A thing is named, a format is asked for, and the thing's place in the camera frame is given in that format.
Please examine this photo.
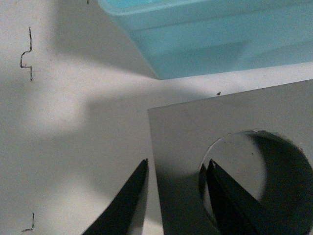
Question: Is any gray block with round hole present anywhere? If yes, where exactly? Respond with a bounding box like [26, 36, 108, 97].
[149, 80, 313, 235]

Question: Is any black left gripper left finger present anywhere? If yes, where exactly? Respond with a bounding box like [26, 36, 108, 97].
[83, 159, 149, 235]

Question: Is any light blue plastic box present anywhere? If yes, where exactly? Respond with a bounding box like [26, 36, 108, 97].
[99, 0, 313, 79]

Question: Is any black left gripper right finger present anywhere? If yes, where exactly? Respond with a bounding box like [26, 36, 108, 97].
[201, 159, 291, 235]

